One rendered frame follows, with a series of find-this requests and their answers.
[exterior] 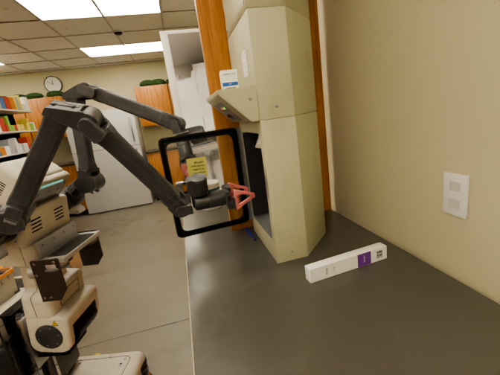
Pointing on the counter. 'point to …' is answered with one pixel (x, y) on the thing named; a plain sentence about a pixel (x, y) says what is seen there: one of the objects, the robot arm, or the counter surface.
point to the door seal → (238, 170)
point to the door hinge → (245, 169)
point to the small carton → (228, 79)
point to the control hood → (238, 102)
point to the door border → (236, 170)
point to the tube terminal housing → (283, 125)
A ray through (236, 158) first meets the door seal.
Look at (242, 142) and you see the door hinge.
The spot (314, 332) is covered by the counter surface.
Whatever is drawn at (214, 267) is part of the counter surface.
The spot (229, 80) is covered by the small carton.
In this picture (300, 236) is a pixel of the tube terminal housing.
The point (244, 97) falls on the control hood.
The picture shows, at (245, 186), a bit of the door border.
